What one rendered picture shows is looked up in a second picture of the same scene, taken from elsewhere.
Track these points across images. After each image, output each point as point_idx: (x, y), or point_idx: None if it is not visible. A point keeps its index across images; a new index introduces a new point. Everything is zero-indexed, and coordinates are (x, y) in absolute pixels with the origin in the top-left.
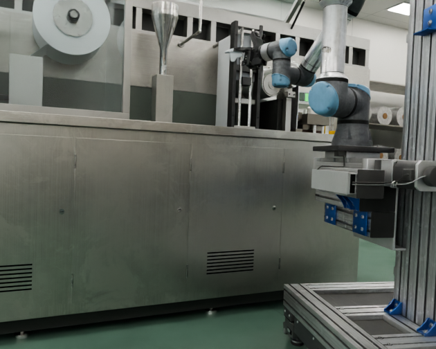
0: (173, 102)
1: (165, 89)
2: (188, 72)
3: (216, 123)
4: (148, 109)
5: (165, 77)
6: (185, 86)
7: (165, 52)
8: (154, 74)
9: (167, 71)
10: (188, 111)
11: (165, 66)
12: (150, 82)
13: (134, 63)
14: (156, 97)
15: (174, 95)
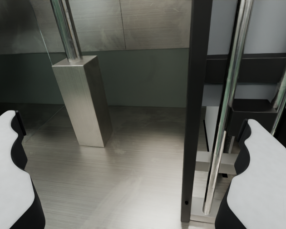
0: (143, 69)
1: (76, 92)
2: (165, 12)
3: (206, 110)
4: (110, 82)
5: (69, 71)
6: (160, 39)
7: (58, 8)
8: (107, 27)
9: (127, 18)
10: (169, 80)
11: (68, 43)
12: (103, 42)
13: (73, 15)
14: (66, 106)
15: (144, 57)
